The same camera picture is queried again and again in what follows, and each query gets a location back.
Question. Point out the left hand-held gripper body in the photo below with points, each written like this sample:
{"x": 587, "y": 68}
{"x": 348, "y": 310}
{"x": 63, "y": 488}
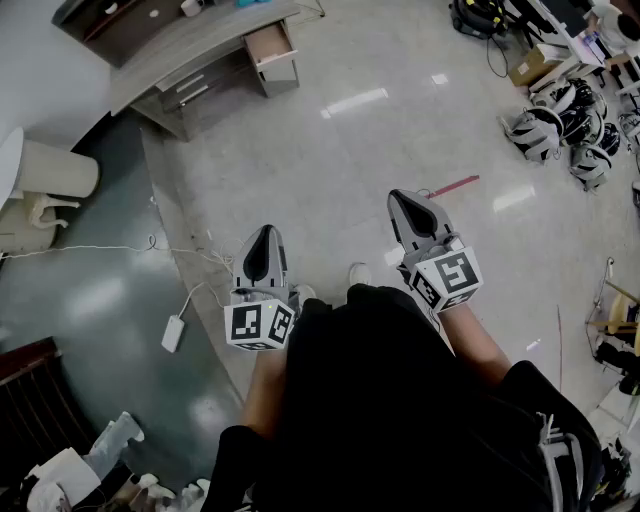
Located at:
{"x": 260, "y": 327}

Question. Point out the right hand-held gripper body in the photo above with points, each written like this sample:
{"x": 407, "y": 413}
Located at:
{"x": 452, "y": 280}

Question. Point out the grey desk drawer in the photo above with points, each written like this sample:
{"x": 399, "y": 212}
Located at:
{"x": 272, "y": 47}

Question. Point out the person's right forearm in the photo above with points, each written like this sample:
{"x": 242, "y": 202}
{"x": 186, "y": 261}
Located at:
{"x": 472, "y": 340}

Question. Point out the person's left forearm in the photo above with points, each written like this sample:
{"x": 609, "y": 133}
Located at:
{"x": 265, "y": 390}

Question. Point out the grey wooden desk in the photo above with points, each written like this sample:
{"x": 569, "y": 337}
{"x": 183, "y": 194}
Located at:
{"x": 200, "y": 40}

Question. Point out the person's right white shoe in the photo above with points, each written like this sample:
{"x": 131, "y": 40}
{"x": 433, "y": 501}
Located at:
{"x": 359, "y": 273}

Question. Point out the red floor tape strip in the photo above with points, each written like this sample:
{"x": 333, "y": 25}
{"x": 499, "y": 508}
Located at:
{"x": 454, "y": 186}

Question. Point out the white power adapter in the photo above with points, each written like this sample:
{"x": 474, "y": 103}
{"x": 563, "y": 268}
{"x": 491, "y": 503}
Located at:
{"x": 172, "y": 333}

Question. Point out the thin red rod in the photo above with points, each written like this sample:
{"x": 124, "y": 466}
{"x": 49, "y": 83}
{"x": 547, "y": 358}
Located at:
{"x": 559, "y": 350}

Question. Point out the person's black clothing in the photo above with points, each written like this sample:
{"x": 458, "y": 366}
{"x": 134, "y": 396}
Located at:
{"x": 380, "y": 410}

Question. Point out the wooden stool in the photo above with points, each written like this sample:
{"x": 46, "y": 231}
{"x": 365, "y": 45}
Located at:
{"x": 620, "y": 320}

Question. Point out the cardboard box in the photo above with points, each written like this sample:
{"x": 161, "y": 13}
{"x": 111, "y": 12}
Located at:
{"x": 532, "y": 65}

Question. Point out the white plastic bags heap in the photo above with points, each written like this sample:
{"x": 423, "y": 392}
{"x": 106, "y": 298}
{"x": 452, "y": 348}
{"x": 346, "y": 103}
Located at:
{"x": 100, "y": 470}

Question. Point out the dark wooden slatted chair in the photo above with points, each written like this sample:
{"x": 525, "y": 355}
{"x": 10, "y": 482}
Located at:
{"x": 35, "y": 400}

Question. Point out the white animal figurine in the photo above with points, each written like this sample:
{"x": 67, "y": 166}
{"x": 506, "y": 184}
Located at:
{"x": 45, "y": 212}

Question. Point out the white mug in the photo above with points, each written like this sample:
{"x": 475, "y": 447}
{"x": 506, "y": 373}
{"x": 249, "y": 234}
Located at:
{"x": 191, "y": 6}

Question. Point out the white round pedestal table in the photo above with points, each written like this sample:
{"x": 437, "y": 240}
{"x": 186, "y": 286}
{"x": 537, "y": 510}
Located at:
{"x": 50, "y": 170}

